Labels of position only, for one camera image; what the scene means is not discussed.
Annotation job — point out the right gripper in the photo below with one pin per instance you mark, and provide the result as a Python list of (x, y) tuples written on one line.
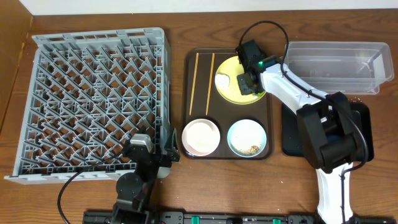
[(246, 83)]

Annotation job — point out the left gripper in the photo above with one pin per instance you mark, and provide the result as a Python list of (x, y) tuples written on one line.
[(154, 155)]

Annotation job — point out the white tissue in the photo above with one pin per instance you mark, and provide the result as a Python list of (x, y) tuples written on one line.
[(222, 82)]

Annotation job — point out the light blue bowl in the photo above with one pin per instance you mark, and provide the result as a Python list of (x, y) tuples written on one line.
[(245, 133)]

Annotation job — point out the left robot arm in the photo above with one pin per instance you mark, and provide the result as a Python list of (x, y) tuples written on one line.
[(134, 189)]

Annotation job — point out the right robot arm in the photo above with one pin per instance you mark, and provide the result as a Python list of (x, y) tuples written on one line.
[(332, 142)]

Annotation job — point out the grey dishwasher rack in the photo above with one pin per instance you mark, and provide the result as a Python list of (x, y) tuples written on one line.
[(89, 92)]

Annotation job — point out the black waste tray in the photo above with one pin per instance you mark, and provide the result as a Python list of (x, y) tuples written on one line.
[(291, 145)]

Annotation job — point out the yellow plate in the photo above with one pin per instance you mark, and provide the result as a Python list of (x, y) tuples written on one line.
[(233, 68)]

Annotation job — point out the right wooden chopstick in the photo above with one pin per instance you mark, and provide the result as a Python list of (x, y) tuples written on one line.
[(210, 83)]

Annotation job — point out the wooden chopstick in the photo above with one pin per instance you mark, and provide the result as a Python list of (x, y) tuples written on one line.
[(194, 83), (210, 83)]

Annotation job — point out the left wooden chopstick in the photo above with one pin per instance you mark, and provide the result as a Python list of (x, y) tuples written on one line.
[(194, 83)]

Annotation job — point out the white pink bowl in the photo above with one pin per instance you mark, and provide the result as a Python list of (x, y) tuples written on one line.
[(200, 137)]

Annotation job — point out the dark brown serving tray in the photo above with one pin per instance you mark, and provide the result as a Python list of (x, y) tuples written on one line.
[(222, 112)]

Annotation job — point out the clear plastic bin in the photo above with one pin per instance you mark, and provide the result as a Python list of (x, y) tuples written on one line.
[(353, 68)]

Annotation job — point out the food scraps pile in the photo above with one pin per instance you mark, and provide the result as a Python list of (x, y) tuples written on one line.
[(250, 151)]

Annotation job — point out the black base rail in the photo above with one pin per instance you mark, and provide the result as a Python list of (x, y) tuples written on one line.
[(186, 218)]

